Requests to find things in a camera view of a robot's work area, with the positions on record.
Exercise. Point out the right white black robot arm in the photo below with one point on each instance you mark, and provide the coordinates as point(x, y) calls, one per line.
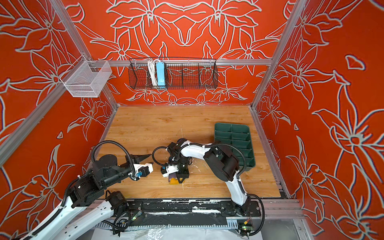
point(225, 161)

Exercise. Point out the purple sock with yellow cuff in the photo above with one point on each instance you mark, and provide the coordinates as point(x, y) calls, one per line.
point(173, 181)

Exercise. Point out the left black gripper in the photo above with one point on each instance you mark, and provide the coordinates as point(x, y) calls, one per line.
point(139, 157)

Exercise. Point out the clear plastic wall bin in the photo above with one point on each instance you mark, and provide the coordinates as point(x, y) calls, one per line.
point(86, 79)

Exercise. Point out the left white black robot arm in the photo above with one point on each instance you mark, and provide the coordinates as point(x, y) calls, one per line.
point(84, 190)

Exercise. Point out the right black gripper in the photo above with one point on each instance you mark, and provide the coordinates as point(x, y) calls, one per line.
point(181, 177)

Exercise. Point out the black wire wall basket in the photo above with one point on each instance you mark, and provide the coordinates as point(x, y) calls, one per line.
point(187, 74)

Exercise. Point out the green compartment tray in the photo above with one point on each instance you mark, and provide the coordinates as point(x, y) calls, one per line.
point(238, 136)

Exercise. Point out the light blue box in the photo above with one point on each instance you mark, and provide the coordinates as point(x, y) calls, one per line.
point(160, 67)

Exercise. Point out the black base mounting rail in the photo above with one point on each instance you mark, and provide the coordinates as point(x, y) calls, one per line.
point(221, 207)

